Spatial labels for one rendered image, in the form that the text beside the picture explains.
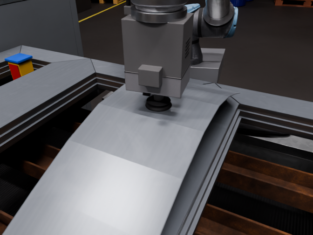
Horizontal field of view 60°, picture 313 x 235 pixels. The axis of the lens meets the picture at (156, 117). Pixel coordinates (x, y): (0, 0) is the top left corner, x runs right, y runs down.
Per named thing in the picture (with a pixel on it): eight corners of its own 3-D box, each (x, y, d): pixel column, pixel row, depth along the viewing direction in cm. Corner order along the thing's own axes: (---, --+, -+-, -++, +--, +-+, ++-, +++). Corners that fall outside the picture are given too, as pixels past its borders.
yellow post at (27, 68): (33, 116, 97) (18, 65, 86) (23, 113, 98) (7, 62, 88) (44, 109, 100) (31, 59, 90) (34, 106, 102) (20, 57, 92)
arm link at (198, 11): (175, 34, 124) (174, 2, 117) (204, 35, 120) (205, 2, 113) (168, 41, 114) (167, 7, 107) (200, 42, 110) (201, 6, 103)
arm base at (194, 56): (175, 54, 131) (174, 33, 126) (206, 56, 125) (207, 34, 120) (164, 64, 119) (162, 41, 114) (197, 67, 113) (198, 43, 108)
